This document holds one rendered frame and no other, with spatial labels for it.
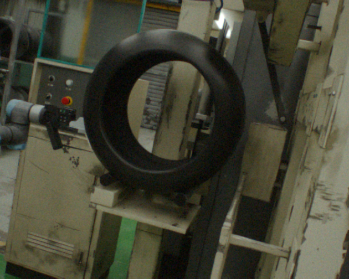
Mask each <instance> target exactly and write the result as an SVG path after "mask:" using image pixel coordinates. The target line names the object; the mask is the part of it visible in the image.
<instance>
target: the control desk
mask: <svg viewBox="0 0 349 279"><path fill-rule="evenodd" d="M93 71H94V70H91V69H87V68H83V67H79V66H74V65H69V64H63V63H58V62H54V61H49V60H44V59H37V58H36V59H35V61H34V68H33V75H32V82H31V86H30V93H29V98H28V102H30V103H33V104H37V105H42V106H45V104H53V105H55V106H62V107H69V108H72V109H75V110H76V118H75V120H74V121H77V120H78V119H79V117H83V104H84V95H85V90H86V86H87V84H88V81H89V80H90V77H91V75H92V73H93ZM148 83H150V81H146V80H141V79H138V80H137V81H136V83H135V85H134V87H133V89H132V91H131V94H130V96H129V101H128V106H127V115H128V119H129V125H130V128H131V129H132V132H133V134H134V136H135V137H136V139H137V140H138V133H139V130H140V127H141V121H142V115H143V110H144V106H145V100H146V95H147V89H148ZM58 131H59V134H60V137H61V141H62V144H63V148H62V149H59V150H53V147H52V144H51V141H50V138H49V134H48V131H47V127H46V126H45V125H39V124H36V123H30V126H29V133H28V142H27V145H26V148H25V150H22V151H20V155H19V162H18V169H17V176H16V183H15V188H14V195H13V201H12V209H11V215H10V220H9V227H8V234H7V241H6V248H5V252H4V254H5V256H4V260H6V261H7V263H6V270H5V273H7V274H9V275H12V276H15V277H18V278H21V279H106V278H107V276H108V275H109V270H110V266H111V265H112V264H113V262H114V256H115V251H116V245H117V242H118V239H119V233H120V227H121V222H122V217H121V216H117V215H116V214H112V213H107V212H105V211H101V210H97V209H93V208H90V207H89V204H90V202H91V201H90V198H91V192H92V188H93V187H94V186H96V185H97V184H99V183H100V181H99V179H100V177H101V176H102V175H103V174H105V173H107V172H109V171H108V170H107V169H106V168H105V167H104V165H103V164H102V163H101V162H100V161H99V160H98V158H97V157H96V155H95V153H94V151H93V149H90V146H89V144H88V141H87V139H86V135H85V134H84V133H76V132H70V131H63V130H58Z"/></svg>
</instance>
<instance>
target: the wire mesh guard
mask: <svg viewBox="0 0 349 279"><path fill-rule="evenodd" d="M246 177H247V173H246V172H243V173H242V176H241V178H240V181H239V184H238V187H237V190H236V192H235V196H234V197H233V200H232V202H231V205H230V208H229V211H228V214H227V217H226V219H225V221H224V223H223V226H222V230H221V233H220V239H219V244H218V249H217V251H216V254H215V259H214V264H213V268H212V274H211V278H210V279H222V277H223V272H224V268H225V263H226V259H227V255H228V253H229V248H230V243H229V246H227V243H228V238H229V233H230V231H232V234H233V231H234V225H235V223H236V220H237V216H238V211H239V206H240V201H241V198H242V196H241V193H242V189H243V187H244V183H245V180H246Z"/></svg>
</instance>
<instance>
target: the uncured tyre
mask: <svg viewBox="0 0 349 279"><path fill-rule="evenodd" d="M167 61H184V62H185V63H190V64H191V65H192V66H194V67H195V68H196V69H197V70H198V71H199V72H200V74H201V75H202V76H203V77H204V79H205V80H206V82H207V84H208V86H209V88H210V90H211V94H212V97H213V103H214V108H215V118H214V125H213V128H212V131H211V135H210V136H209V140H208V142H207V143H206V145H205V146H204V147H203V149H202V150H201V151H200V152H199V154H198V155H196V156H194V157H192V158H188V159H182V160H170V159H164V158H161V157H158V156H156V155H154V154H153V153H151V152H149V151H147V150H146V149H145V148H143V146H142V145H141V144H140V143H139V142H138V141H137V139H136V137H135V136H134V134H133V132H132V129H131V128H130V125H129V119H128V115H127V106H128V101H129V96H130V94H131V91H132V89H133V87H134V85H135V83H136V81H137V80H138V79H139V78H140V77H141V76H142V75H143V74H144V73H145V72H146V71H147V70H149V69H150V68H152V67H154V66H156V65H159V64H162V63H165V62H167ZM246 111H247V110H246V101H245V94H244V89H243V88H242V85H241V82H240V80H239V77H238V75H237V73H236V72H235V70H234V69H233V67H232V66H231V65H230V63H229V62H228V61H227V59H226V58H225V57H224V56H223V55H222V54H221V53H220V52H219V51H218V50H217V49H215V48H214V47H213V46H211V45H210V44H209V43H207V42H205V41H204V40H203V39H201V38H199V37H197V36H195V35H192V34H189V33H186V32H182V31H179V30H171V29H156V30H149V31H145V32H141V33H138V34H135V35H132V36H130V37H128V38H126V39H125V40H123V41H121V42H120V43H118V44H116V45H115V46H114V47H112V48H111V50H109V51H108V52H107V53H106V54H105V55H104V56H103V57H102V58H101V60H100V61H99V63H98V64H97V65H96V67H95V68H94V71H93V73H92V75H91V77H90V80H89V81H88V84H87V86H86V90H85V95H84V104H83V118H84V126H85V132H86V135H87V137H88V140H89V143H90V145H91V148H92V149H93V151H94V153H95V155H96V157H97V158H98V160H99V161H100V162H101V163H102V164H103V165H104V167H105V168H106V169H107V170H108V171H109V172H110V173H112V174H113V176H115V177H116V178H117V179H119V180H121V181H123V182H124V183H126V184H127V185H129V186H132V187H134V188H137V189H141V190H145V191H148V192H155V193H161V194H169V193H174V192H181V191H184V190H189V189H191V188H194V187H197V186H199V185H201V184H202V183H203V182H206V181H207V180H209V179H210V178H211V177H213V176H215V174H216V173H217V172H218V171H220V169H221V168H222V167H224V165H225V164H226V163H227V161H228V160H229V158H230V157H231V155H232V154H233V153H234V151H235V150H236V148H237V146H238V144H239V141H240V139H241V136H242V135H243V132H244V127H245V120H246Z"/></svg>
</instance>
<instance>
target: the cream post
mask: <svg viewBox="0 0 349 279"><path fill-rule="evenodd" d="M181 5H182V7H181V11H180V15H179V21H178V26H177V29H176V30H179V31H182V32H186V33H189V34H192V35H195V36H197V37H199V38H201V39H203V40H204V41H205V42H207V43H209V39H210V35H211V30H212V25H213V20H214V14H215V9H216V6H217V0H214V1H190V0H183V1H182V3H181ZM201 76H202V75H201V74H200V72H199V71H198V70H197V69H196V68H195V67H194V66H192V65H191V64H190V63H185V62H184V61H170V65H169V70H168V75H167V78H166V83H165V88H164V92H163V98H162V103H161V110H160V115H159V117H158V121H157V126H156V132H155V138H154V142H153V146H152V152H151V153H153V154H154V155H156V156H158V157H161V158H164V159H170V160H182V159H184V153H185V151H186V148H187V142H188V137H189V132H190V128H191V123H192V117H193V113H194V107H195V106H196V101H197V96H198V90H199V85H200V82H201ZM152 193H153V192H152ZM154 194H158V195H162V196H165V197H170V198H174V197H175V195H176V192H174V193H169V194H159V193H154ZM167 235H168V229H164V228H160V227H157V226H153V225H150V224H147V223H143V222H140V221H137V224H136V230H135V236H134V241H133V244H132V250H131V255H130V264H129V267H128V270H127V276H126V279H158V276H159V272H160V267H161V261H162V256H163V252H164V248H165V243H166V238H167Z"/></svg>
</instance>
